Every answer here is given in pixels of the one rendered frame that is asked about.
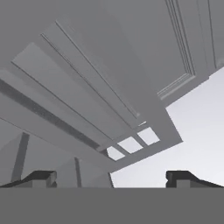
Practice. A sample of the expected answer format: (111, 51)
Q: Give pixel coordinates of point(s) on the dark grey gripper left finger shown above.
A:
(40, 176)

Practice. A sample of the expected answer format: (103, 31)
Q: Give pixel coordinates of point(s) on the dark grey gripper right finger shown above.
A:
(180, 176)

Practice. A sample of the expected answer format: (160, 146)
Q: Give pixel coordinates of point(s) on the grey cabinet body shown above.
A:
(49, 157)

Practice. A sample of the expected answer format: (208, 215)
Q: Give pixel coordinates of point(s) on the grey open cabinet door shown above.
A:
(96, 87)

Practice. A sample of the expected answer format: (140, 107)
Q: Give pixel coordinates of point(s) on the grey panelled cabinet door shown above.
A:
(151, 43)

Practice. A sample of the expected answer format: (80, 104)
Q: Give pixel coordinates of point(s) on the grey narrow cabinet door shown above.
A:
(217, 29)

